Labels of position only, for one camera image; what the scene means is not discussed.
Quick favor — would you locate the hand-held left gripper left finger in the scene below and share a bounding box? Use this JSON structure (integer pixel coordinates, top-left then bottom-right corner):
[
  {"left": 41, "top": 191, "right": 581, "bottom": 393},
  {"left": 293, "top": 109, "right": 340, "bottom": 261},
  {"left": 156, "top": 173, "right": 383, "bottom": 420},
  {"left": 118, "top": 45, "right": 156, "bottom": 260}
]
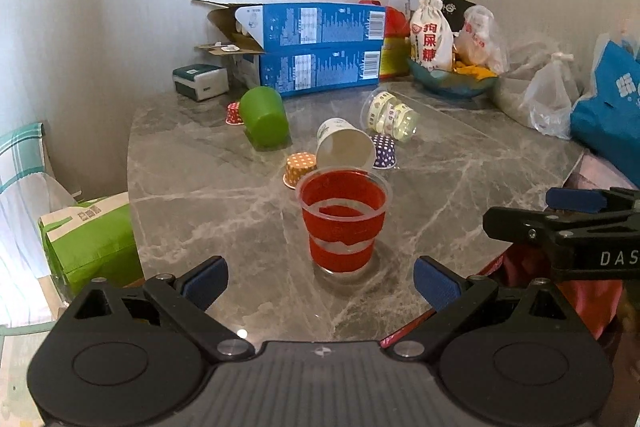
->
[{"left": 60, "top": 256, "right": 255, "bottom": 363}]

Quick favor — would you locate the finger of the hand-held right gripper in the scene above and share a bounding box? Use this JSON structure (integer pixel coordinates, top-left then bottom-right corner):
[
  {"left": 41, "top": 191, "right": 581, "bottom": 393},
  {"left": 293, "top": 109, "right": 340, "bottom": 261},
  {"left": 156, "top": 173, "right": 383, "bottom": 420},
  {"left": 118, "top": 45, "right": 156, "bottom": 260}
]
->
[
  {"left": 545, "top": 187, "right": 640, "bottom": 215},
  {"left": 482, "top": 206, "right": 603, "bottom": 254}
]

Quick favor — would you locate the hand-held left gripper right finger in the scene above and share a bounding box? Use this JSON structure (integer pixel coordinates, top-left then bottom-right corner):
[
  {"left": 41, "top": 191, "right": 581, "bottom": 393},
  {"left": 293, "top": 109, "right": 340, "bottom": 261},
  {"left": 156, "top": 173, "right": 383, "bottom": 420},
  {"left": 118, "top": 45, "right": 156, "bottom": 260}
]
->
[{"left": 388, "top": 256, "right": 587, "bottom": 362}]

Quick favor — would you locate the clear red-banded plastic cup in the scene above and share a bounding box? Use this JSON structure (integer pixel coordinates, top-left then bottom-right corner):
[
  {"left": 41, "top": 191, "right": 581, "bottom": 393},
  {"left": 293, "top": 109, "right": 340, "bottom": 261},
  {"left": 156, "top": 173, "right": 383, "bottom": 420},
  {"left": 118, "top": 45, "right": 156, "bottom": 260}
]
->
[{"left": 295, "top": 167, "right": 391, "bottom": 276}]

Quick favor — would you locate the purple dotted cupcake cup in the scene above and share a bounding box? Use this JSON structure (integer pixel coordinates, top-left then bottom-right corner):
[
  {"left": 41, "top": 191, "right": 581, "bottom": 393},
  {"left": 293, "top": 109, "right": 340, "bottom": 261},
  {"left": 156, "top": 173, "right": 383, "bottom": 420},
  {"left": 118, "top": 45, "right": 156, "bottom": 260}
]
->
[{"left": 370, "top": 134, "right": 400, "bottom": 172}]

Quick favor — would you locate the orange dotted cupcake cup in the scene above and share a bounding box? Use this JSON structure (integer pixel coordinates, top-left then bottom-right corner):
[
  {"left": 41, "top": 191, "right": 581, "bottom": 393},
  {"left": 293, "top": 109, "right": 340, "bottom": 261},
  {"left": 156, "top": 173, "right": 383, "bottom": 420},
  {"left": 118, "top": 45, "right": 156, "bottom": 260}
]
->
[{"left": 283, "top": 151, "right": 319, "bottom": 190}]

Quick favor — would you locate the white paper cup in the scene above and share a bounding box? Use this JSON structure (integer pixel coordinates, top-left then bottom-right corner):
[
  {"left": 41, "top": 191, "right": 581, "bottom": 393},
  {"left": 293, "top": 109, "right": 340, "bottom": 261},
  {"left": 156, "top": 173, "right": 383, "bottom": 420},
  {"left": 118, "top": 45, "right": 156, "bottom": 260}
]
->
[{"left": 314, "top": 117, "right": 376, "bottom": 170}]

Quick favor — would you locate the clear patterned plastic cup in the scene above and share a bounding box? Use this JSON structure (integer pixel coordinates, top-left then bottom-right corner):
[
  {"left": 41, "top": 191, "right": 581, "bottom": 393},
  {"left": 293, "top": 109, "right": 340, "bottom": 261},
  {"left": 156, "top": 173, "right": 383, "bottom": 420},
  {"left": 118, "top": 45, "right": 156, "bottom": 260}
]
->
[{"left": 360, "top": 89, "right": 421, "bottom": 143}]

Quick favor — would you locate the green plastic cup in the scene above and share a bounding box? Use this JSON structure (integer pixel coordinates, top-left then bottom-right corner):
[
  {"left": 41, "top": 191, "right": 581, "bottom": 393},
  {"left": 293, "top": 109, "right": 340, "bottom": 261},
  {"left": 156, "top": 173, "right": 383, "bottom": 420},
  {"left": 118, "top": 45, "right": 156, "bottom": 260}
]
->
[{"left": 238, "top": 85, "right": 293, "bottom": 152}]

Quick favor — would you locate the pink red cloth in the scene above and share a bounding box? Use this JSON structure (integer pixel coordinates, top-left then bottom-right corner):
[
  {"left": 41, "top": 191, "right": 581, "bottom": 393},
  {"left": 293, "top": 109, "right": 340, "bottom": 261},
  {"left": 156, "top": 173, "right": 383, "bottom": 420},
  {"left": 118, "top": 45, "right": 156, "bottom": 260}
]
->
[{"left": 500, "top": 243, "right": 625, "bottom": 340}]

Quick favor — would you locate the blue shopping bag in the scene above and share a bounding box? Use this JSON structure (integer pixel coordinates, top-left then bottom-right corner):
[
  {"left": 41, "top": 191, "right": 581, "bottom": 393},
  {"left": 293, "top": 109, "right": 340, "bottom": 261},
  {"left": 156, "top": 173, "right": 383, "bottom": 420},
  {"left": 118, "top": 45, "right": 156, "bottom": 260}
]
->
[{"left": 569, "top": 34, "right": 640, "bottom": 174}]

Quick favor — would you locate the clear plastic bag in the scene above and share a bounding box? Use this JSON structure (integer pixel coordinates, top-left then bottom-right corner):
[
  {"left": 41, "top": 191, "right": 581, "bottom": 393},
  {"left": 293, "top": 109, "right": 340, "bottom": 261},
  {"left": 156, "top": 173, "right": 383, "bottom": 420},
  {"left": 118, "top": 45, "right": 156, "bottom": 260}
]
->
[{"left": 521, "top": 52, "right": 574, "bottom": 140}]

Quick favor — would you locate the green white sack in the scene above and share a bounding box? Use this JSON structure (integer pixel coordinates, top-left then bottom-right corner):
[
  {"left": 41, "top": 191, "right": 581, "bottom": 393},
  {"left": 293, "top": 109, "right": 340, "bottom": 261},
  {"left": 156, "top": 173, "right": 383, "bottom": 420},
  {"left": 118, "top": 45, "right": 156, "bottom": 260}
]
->
[{"left": 39, "top": 191, "right": 147, "bottom": 297}]

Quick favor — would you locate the crumpled grey plastic bag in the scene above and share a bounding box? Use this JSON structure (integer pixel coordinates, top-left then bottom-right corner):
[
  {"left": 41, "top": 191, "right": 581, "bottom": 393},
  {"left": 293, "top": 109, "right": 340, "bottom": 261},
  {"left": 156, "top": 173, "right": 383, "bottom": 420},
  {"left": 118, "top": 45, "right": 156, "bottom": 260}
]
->
[{"left": 492, "top": 29, "right": 596, "bottom": 128}]

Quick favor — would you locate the blue glass bowl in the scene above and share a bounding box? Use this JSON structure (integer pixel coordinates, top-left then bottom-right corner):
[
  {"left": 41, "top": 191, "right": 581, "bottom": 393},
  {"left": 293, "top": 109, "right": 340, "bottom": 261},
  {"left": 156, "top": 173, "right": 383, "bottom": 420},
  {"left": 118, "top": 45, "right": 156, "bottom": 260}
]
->
[{"left": 406, "top": 56, "right": 502, "bottom": 98}]

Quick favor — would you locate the clear snack bag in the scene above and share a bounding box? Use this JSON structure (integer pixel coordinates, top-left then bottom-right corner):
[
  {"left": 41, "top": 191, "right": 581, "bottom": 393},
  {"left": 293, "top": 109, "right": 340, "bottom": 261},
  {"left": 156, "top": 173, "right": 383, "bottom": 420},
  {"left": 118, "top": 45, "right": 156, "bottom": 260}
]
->
[{"left": 454, "top": 5, "right": 507, "bottom": 76}]

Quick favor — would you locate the small white green box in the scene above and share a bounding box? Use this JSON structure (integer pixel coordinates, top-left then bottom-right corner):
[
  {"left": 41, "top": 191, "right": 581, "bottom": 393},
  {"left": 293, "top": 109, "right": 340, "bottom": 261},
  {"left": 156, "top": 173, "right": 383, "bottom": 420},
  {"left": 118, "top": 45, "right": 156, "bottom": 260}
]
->
[{"left": 172, "top": 63, "right": 230, "bottom": 102}]

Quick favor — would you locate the red yellow package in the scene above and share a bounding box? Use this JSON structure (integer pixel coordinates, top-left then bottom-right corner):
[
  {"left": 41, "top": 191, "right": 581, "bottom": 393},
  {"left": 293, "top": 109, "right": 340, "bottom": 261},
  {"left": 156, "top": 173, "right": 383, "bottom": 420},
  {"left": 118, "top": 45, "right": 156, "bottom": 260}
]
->
[{"left": 379, "top": 6, "right": 417, "bottom": 80}]

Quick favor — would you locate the black paper bag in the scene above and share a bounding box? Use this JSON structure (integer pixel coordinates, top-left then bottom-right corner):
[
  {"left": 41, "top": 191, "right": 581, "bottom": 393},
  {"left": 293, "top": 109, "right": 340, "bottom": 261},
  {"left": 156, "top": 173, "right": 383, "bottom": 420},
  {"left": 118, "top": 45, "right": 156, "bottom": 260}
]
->
[{"left": 433, "top": 0, "right": 479, "bottom": 34}]

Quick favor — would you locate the open blue cardboard box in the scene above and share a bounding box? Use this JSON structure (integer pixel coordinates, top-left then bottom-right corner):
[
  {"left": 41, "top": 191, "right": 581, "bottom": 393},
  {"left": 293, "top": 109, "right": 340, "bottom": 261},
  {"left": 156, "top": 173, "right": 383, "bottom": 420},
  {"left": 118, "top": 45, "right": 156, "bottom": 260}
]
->
[{"left": 192, "top": 0, "right": 387, "bottom": 56}]

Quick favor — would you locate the white drawstring pouch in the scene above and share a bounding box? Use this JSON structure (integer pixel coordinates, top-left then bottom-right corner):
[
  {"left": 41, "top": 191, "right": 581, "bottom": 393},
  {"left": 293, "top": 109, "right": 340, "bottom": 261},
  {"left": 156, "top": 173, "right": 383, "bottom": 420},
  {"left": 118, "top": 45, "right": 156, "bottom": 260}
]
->
[{"left": 409, "top": 0, "right": 455, "bottom": 72}]

